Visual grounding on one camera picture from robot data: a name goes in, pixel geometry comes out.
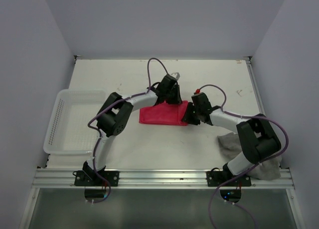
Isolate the pink towel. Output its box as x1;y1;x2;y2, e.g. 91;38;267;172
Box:
139;101;188;126

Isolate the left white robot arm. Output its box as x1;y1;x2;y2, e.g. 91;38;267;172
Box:
82;73;182;186

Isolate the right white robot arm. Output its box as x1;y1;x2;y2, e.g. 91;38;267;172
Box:
182;92;281;186

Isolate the grey towel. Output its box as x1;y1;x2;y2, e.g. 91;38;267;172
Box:
217;132;282;181

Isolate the clear plastic basket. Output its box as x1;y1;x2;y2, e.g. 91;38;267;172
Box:
43;89;107;155

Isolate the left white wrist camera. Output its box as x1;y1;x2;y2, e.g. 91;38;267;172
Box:
171;72;180;81

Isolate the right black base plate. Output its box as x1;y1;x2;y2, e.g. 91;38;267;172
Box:
206;168;252;187

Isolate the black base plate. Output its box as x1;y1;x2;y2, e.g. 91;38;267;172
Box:
72;170;120;187
206;168;252;187

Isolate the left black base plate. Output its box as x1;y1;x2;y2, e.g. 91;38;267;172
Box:
72;170;120;187

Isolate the aluminium mounting rail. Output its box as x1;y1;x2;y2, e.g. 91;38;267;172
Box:
31;168;294;189

